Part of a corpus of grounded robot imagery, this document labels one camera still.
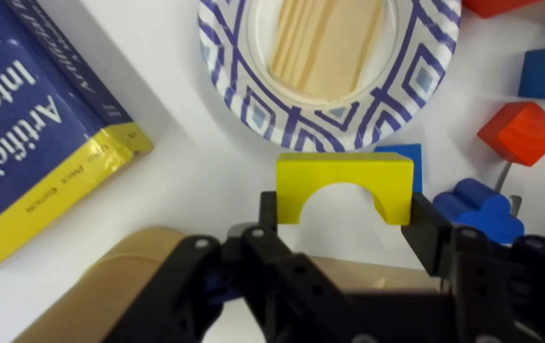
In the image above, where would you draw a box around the yellow arch block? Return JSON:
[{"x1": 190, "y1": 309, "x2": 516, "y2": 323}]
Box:
[{"x1": 274, "y1": 151, "x2": 415, "y2": 227}]

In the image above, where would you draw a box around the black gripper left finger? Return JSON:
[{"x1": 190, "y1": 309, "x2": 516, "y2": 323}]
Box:
[{"x1": 102, "y1": 189, "x2": 350, "y2": 343}]

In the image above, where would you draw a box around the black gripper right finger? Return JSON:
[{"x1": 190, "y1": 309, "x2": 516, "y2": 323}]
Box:
[{"x1": 401, "y1": 191, "x2": 545, "y2": 343}]

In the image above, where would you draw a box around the red wooden block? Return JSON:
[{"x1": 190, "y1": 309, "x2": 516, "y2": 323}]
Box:
[
  {"x1": 476, "y1": 102, "x2": 545, "y2": 168},
  {"x1": 461, "y1": 0, "x2": 541, "y2": 20}
]

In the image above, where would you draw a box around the flat wooden block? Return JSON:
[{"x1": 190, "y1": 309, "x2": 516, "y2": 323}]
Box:
[{"x1": 264, "y1": 0, "x2": 388, "y2": 103}]

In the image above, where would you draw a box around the blue square wooden block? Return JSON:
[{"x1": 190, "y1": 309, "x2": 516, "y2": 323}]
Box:
[{"x1": 373, "y1": 143, "x2": 424, "y2": 197}]

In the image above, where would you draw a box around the blue cloud-shaped wooden block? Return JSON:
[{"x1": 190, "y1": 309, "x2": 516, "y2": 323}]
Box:
[{"x1": 432, "y1": 178, "x2": 527, "y2": 246}]

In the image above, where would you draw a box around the blue and yellow textbook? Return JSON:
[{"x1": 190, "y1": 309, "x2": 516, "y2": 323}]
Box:
[{"x1": 0, "y1": 0, "x2": 154, "y2": 288}]

